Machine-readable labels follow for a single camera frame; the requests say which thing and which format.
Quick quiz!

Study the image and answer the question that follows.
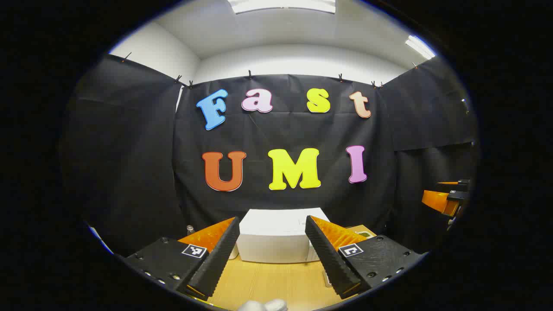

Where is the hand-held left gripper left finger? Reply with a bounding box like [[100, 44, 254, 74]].
[[124, 217, 241, 301]]

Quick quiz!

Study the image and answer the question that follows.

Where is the black backdrop cloth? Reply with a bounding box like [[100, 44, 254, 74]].
[[60, 54, 478, 257]]

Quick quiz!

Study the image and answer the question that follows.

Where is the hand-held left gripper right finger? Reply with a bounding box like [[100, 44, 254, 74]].
[[305, 215, 427, 300]]

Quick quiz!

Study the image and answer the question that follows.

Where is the white microwave oven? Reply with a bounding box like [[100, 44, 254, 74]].
[[237, 208, 331, 263]]

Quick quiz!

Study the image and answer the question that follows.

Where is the ceiling light panel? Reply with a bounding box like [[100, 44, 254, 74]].
[[405, 35, 436, 60]]

